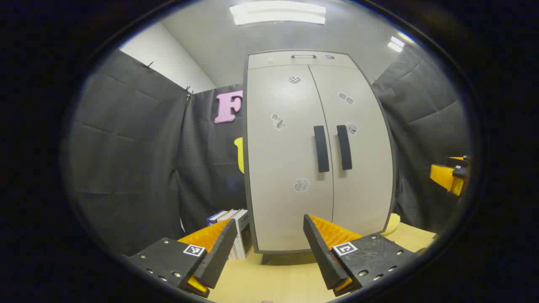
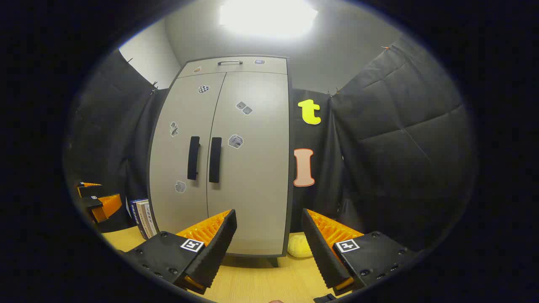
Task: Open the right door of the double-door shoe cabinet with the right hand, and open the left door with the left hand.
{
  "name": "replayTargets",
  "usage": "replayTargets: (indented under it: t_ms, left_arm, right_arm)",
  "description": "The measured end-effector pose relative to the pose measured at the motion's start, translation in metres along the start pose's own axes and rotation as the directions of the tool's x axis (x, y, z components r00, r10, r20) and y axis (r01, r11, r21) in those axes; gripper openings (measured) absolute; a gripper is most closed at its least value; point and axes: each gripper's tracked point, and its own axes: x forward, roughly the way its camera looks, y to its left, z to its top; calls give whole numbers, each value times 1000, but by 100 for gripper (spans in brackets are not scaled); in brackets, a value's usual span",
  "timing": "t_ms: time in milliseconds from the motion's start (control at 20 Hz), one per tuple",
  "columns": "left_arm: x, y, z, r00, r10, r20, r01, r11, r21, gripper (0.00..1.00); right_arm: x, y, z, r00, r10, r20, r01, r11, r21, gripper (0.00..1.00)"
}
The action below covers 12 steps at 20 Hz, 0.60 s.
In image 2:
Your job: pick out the beige book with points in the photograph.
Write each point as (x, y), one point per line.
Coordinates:
(143, 219)

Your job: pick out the grey double-door shoe cabinet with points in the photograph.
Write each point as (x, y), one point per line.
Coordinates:
(273, 66)

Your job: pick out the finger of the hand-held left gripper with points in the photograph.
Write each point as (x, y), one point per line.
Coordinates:
(88, 191)
(107, 206)

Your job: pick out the grey shoe cabinet door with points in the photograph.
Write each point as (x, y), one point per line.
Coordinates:
(261, 189)
(185, 109)

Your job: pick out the large ceiling light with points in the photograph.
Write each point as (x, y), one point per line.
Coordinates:
(267, 19)

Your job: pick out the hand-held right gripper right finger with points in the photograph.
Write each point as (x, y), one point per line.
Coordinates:
(322, 248)

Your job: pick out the white book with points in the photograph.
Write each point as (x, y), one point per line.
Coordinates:
(151, 216)

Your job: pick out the blue book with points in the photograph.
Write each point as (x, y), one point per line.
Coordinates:
(135, 212)

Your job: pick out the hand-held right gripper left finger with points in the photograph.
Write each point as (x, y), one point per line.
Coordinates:
(219, 248)

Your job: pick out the black backdrop cloth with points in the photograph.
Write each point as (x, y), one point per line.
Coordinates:
(400, 147)

